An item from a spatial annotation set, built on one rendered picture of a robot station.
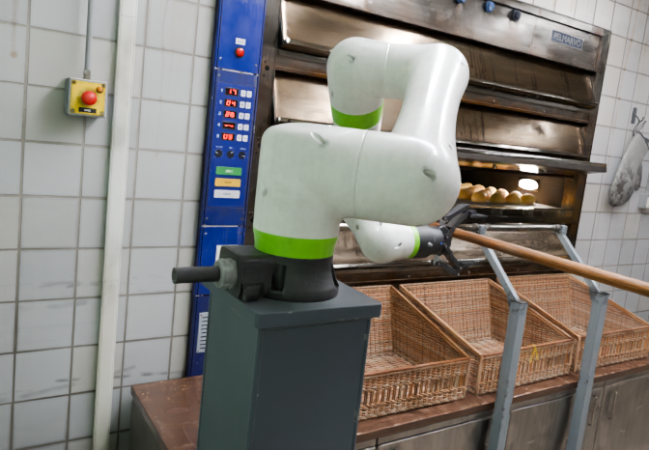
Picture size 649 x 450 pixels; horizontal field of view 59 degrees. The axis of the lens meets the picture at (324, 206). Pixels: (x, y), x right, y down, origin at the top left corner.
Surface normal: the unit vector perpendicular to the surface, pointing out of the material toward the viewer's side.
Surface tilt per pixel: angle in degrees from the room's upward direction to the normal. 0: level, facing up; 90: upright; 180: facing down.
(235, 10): 90
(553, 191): 90
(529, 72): 70
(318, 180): 99
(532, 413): 90
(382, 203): 120
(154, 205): 90
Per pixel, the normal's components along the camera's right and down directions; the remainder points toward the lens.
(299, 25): 0.54, -0.18
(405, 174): -0.18, -0.12
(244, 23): 0.53, 0.17
